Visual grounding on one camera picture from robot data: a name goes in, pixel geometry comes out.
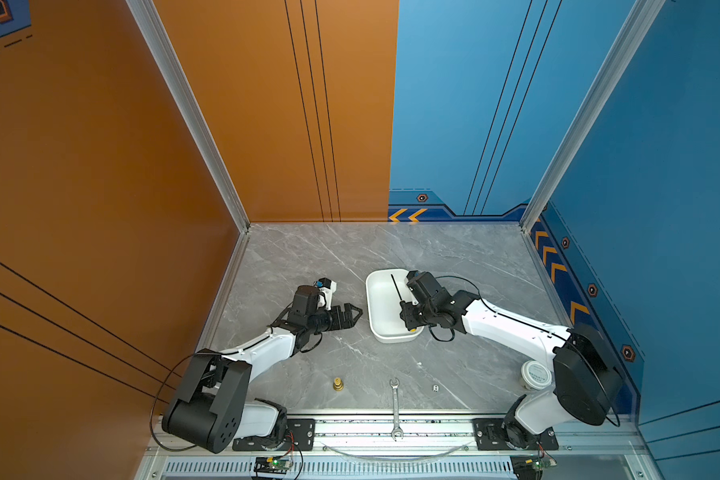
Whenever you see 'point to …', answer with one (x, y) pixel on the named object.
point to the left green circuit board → (271, 465)
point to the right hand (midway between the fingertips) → (402, 315)
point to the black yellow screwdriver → (402, 301)
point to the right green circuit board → (531, 467)
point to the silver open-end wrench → (396, 432)
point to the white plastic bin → (384, 304)
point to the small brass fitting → (338, 384)
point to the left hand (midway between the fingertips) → (352, 311)
